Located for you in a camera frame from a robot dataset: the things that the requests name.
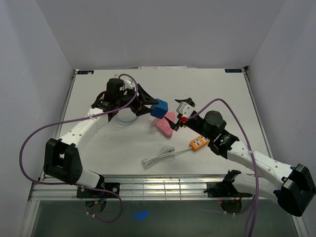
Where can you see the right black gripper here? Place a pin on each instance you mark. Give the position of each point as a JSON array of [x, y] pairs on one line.
[[188, 100]]

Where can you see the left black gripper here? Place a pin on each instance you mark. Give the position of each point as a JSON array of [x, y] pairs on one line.
[[143, 98]]

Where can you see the dark blue cube socket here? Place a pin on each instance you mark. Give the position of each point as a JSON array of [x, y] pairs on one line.
[[159, 110]]

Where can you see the pink triangular power strip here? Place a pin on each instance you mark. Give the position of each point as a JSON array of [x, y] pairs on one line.
[[163, 126]]

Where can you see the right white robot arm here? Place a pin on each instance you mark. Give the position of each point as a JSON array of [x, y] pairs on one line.
[[292, 187]]

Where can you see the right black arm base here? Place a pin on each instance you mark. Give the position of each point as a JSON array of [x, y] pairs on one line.
[[224, 190]]

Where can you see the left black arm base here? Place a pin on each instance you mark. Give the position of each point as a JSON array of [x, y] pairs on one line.
[[109, 190]]

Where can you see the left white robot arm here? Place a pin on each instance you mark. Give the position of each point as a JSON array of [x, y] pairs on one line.
[[62, 156]]

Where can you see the orange power strip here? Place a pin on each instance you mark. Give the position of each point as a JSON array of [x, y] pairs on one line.
[[198, 143]]

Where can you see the right blue corner label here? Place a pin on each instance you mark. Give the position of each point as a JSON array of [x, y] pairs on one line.
[[233, 70]]

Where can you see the blue corner label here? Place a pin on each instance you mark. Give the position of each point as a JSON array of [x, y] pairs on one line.
[[233, 70], [85, 72]]

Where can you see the left blue corner label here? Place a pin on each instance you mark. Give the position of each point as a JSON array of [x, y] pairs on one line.
[[85, 72]]

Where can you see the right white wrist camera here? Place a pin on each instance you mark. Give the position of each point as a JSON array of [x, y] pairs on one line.
[[184, 110]]

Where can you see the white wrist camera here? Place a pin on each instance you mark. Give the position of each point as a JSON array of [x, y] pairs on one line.
[[184, 110], [129, 84]]

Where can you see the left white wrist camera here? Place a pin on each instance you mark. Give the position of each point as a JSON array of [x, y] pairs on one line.
[[129, 84]]

